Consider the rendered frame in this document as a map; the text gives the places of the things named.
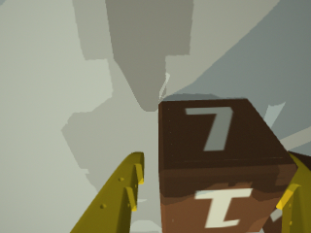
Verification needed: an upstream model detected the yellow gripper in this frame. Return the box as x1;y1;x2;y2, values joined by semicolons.
70;151;311;233

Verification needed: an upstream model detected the brown number cube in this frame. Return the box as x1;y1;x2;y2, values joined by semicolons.
262;208;282;233
158;99;298;233

